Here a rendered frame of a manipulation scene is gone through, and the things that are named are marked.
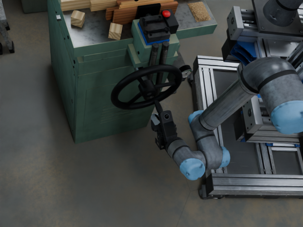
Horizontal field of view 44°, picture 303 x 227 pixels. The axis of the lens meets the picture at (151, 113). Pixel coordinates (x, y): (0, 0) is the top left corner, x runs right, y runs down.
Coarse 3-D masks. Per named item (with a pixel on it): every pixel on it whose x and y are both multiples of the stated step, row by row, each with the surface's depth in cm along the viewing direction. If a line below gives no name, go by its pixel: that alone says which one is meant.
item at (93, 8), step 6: (90, 0) 143; (96, 0) 143; (102, 0) 144; (108, 0) 144; (114, 0) 145; (90, 6) 144; (96, 6) 144; (102, 6) 145; (108, 6) 146; (114, 6) 147
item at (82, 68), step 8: (56, 0) 161; (56, 8) 166; (64, 32) 160; (72, 56) 155; (80, 56) 147; (120, 56) 151; (128, 56) 153; (80, 64) 146; (88, 64) 148; (96, 64) 150; (104, 64) 152; (112, 64) 154; (120, 64) 157; (128, 64) 159; (80, 72) 151; (88, 72) 153
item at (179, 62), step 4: (180, 56) 179; (176, 60) 178; (180, 60) 178; (172, 64) 176; (176, 64) 177; (180, 64) 177; (184, 64) 178; (168, 76) 180; (172, 76) 175; (168, 80) 181; (172, 80) 178; (184, 80) 182
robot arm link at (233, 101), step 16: (256, 64) 109; (272, 64) 104; (288, 64) 105; (240, 80) 115; (256, 80) 108; (224, 96) 123; (240, 96) 118; (208, 112) 130; (224, 112) 125; (192, 128) 139; (208, 128) 134
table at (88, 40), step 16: (176, 0) 157; (192, 0) 159; (64, 16) 142; (96, 16) 145; (176, 16) 153; (192, 16) 154; (80, 32) 140; (96, 32) 141; (128, 32) 144; (176, 32) 150; (192, 32) 154; (208, 32) 158; (80, 48) 137; (96, 48) 141; (112, 48) 144; (128, 48) 146; (144, 64) 144
